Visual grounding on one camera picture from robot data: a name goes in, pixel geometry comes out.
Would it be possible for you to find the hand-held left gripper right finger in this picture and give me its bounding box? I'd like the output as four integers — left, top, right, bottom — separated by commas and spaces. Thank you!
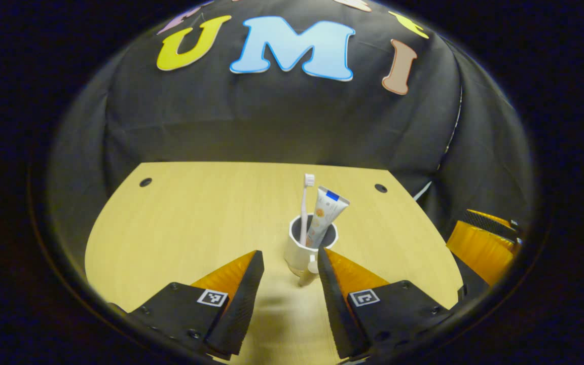
317, 247, 455, 359

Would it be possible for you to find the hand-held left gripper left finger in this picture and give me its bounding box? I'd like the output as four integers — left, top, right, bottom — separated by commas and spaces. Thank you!
109, 250, 265, 360

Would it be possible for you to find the white cup with wooden handle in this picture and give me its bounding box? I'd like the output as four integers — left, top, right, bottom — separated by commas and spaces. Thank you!
284, 214, 339, 287

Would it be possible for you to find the white toothpaste tube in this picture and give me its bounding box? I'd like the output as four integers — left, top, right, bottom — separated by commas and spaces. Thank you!
306, 186, 350, 249

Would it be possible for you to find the pink toothbrush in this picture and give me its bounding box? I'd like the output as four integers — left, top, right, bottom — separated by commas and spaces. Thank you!
300, 173, 316, 247

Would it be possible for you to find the light wooden desktop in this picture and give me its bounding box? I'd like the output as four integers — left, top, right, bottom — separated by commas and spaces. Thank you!
84, 161, 464, 365

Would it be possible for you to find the black backdrop cloth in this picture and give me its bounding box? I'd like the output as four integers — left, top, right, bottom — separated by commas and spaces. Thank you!
46, 0, 533, 274

